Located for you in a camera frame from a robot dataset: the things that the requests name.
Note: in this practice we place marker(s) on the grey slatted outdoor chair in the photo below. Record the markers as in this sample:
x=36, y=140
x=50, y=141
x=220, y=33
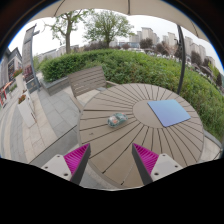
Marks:
x=87, y=80

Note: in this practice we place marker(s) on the dark curved umbrella pole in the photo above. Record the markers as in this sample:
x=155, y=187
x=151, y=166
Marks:
x=182, y=60

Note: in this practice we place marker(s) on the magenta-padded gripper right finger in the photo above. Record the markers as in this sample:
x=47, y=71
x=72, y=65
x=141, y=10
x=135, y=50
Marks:
x=147, y=160

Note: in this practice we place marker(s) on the thin-crowned tree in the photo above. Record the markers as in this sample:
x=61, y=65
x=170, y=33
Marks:
x=68, y=36

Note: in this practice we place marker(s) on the green trimmed hedge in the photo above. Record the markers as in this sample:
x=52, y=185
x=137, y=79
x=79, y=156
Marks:
x=143, y=68

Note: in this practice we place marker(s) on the round-crowned leafy tree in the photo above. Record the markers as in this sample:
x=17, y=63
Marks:
x=107, y=26

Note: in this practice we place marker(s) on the transparent green computer mouse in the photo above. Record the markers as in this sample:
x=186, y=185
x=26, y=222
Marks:
x=117, y=120

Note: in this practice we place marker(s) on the beige patio umbrella canopy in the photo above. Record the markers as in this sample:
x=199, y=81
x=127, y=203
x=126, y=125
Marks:
x=126, y=6

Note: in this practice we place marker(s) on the blue rectangular mouse pad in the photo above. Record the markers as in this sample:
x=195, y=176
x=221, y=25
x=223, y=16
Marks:
x=168, y=112

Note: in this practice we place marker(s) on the tall grey sign pillar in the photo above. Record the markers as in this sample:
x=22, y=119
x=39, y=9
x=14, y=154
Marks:
x=28, y=56

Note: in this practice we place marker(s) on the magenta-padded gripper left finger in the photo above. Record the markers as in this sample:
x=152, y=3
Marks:
x=75, y=160

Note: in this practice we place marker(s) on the distant apartment buildings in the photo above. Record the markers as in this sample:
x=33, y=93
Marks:
x=166, y=41

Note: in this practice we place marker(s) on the white planter box with flowers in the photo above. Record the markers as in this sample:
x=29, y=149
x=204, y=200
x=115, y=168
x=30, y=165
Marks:
x=26, y=111

